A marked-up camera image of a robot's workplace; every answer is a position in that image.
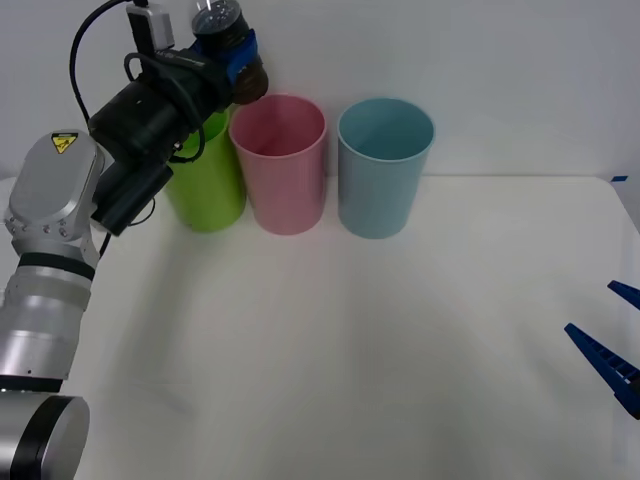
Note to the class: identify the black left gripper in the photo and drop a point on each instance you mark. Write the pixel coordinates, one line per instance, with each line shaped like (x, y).
(197, 80)

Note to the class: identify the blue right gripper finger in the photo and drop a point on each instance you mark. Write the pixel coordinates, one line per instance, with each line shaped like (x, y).
(627, 292)
(607, 362)

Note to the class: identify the black drink can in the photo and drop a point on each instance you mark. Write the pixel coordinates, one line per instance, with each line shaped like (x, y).
(220, 25)

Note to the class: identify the silver and black left arm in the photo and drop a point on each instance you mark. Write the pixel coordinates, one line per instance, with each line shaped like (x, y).
(52, 200)

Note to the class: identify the yellow-green plastic bin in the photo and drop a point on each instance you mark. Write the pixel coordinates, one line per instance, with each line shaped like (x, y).
(210, 190)

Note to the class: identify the pink plastic bin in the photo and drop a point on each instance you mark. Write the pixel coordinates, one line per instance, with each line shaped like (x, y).
(285, 185)

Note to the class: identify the pale blue plastic bin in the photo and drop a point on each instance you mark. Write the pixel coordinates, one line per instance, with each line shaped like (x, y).
(377, 195)

